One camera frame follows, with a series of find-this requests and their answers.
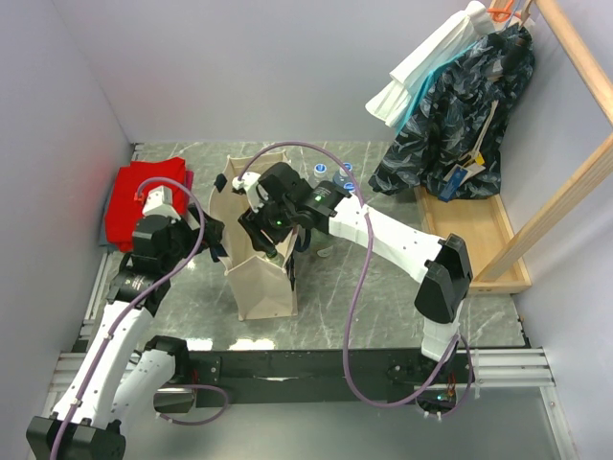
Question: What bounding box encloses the green cap glass bottle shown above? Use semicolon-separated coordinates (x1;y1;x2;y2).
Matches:
311;234;334;258

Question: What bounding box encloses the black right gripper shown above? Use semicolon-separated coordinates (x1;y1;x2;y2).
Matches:
238;192;297;256

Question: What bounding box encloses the blue hang tag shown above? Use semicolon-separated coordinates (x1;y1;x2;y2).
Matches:
438;164;468;202

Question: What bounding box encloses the beige canvas tote bag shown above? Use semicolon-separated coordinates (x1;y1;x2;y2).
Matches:
209;156;298;321

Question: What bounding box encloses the white pleated garment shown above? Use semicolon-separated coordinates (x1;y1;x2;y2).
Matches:
365;1;495;127

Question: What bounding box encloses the wooden tray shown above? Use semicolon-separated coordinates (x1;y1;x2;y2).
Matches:
415;187;532;294

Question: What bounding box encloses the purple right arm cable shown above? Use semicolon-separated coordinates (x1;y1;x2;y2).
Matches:
237;141;475;423

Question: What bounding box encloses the orange clothes hanger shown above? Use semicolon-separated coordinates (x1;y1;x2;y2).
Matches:
488;0;515;23

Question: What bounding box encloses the blue label water bottle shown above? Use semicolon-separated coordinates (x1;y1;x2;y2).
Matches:
332;162;352;188

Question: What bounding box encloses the teal garment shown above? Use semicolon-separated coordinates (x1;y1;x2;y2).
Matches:
396;41;476;134

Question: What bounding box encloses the wooden rack frame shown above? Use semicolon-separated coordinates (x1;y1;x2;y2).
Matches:
477;1;612;284

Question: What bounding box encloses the green cap bottle front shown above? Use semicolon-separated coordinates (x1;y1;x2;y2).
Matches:
267;253;285;267

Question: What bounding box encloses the dark patterned shirt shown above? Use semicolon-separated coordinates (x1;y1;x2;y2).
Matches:
369;25;535;200

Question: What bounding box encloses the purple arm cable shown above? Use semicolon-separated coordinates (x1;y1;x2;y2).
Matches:
237;141;475;423
47;176;231;460

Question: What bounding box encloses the black base beam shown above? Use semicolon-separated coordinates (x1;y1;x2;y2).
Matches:
181;347;475;409

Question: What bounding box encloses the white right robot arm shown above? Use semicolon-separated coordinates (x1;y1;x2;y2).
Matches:
232;162;472;381

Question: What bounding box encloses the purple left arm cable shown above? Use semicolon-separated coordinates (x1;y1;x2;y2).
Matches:
47;176;231;460

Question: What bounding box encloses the red folded cloth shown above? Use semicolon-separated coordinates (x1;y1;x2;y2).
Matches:
103;157;190;252

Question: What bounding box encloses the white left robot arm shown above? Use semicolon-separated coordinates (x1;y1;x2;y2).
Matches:
26;204;224;459

